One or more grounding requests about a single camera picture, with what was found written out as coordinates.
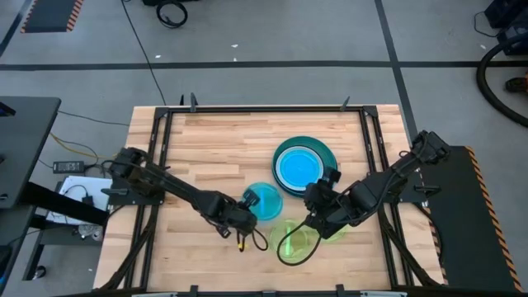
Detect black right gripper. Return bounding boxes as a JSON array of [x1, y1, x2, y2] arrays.
[[303, 167, 343, 218]]

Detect thick black hose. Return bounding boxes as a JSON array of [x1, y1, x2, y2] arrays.
[[475, 35, 528, 129]]

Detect small cyan translucent plate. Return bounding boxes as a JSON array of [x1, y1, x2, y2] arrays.
[[280, 148, 324, 189], [242, 181, 285, 222]]

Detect dark equipment case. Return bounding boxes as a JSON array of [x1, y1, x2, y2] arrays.
[[483, 0, 528, 28]]

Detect large hazard striped mat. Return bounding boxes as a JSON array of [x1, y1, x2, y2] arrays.
[[412, 144, 526, 295]]

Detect yellow floor cable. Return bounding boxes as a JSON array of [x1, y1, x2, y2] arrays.
[[48, 131, 119, 160]]

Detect black desk leg frame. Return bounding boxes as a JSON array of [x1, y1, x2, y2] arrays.
[[0, 204, 46, 297]]

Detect black desk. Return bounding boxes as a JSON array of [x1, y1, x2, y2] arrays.
[[0, 96, 62, 210]]

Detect black power brick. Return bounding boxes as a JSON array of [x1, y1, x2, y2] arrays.
[[52, 160, 86, 175]]

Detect coiled black cable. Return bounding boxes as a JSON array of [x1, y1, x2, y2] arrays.
[[155, 0, 190, 30]]

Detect dark blue vacuum unit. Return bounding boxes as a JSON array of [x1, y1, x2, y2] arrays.
[[497, 25, 528, 57]]

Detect thin black floor cable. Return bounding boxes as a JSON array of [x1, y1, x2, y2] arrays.
[[56, 109, 132, 127]]

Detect silver metal fittings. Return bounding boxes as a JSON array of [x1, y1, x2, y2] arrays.
[[76, 224, 104, 243]]

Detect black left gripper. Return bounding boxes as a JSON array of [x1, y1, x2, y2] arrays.
[[222, 190, 262, 237]]

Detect black box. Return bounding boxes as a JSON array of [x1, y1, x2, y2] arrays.
[[142, 0, 200, 7]]

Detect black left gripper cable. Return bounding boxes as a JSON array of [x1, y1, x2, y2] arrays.
[[235, 225, 270, 253]]

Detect small green translucent plate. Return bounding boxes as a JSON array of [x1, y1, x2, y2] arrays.
[[269, 219, 311, 261], [307, 222, 350, 243]]

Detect long black floor cable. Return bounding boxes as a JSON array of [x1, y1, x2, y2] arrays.
[[120, 0, 167, 106]]

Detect large teal plastic plate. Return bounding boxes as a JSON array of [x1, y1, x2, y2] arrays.
[[271, 135, 339, 199]]

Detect small hazard striped mat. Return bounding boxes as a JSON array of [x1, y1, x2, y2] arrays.
[[19, 0, 85, 34]]

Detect black desk support bar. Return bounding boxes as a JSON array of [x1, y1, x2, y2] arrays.
[[20, 181, 111, 227]]

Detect white paper sheet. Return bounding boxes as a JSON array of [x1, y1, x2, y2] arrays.
[[44, 175, 115, 227]]

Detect black aluminium table frame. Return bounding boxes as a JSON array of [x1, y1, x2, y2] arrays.
[[98, 93, 445, 297]]

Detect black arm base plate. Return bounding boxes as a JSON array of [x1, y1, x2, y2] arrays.
[[101, 181, 166, 206], [366, 171, 442, 204]]

